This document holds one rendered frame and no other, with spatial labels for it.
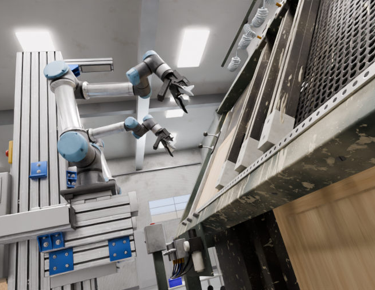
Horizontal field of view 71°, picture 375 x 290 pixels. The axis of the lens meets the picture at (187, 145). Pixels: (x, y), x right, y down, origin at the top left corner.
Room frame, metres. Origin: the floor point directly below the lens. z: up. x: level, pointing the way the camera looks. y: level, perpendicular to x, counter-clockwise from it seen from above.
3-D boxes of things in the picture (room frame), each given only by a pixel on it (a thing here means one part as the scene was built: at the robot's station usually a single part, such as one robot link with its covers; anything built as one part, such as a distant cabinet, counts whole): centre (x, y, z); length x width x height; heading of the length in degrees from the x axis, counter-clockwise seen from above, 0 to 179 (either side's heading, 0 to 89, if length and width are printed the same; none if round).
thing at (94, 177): (1.17, 0.48, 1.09); 0.15 x 0.15 x 0.10
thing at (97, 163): (1.16, 0.48, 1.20); 0.13 x 0.12 x 0.14; 3
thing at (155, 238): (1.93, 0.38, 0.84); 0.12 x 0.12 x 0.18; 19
